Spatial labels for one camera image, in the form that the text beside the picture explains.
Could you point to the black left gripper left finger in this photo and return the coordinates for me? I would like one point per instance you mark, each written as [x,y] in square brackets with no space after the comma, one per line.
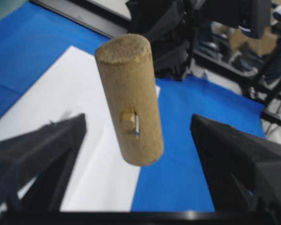
[35,168]

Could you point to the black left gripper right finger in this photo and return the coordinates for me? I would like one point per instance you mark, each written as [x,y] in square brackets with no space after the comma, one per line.
[243,171]

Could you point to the wooden mallet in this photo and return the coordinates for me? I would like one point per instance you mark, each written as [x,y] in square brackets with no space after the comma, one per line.
[125,65]

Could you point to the white foam board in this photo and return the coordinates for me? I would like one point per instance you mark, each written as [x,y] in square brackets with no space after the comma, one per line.
[101,179]

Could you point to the blue table mat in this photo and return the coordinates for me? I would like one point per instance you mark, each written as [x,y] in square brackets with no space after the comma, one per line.
[33,38]

